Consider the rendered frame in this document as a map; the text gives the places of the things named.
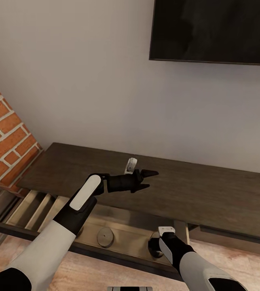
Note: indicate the pillar candle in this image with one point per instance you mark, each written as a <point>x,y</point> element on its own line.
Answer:
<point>156,254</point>
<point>105,237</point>
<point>80,232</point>

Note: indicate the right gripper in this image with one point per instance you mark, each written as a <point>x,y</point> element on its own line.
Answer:
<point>154,244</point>

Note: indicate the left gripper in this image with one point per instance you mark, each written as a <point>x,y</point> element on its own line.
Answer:
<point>133,181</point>

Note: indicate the cabinet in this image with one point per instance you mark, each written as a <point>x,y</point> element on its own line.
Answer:
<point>216,205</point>

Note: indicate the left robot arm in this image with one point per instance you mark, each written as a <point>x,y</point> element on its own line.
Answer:
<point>35,267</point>

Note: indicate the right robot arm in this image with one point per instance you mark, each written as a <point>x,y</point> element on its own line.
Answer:
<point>197,273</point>

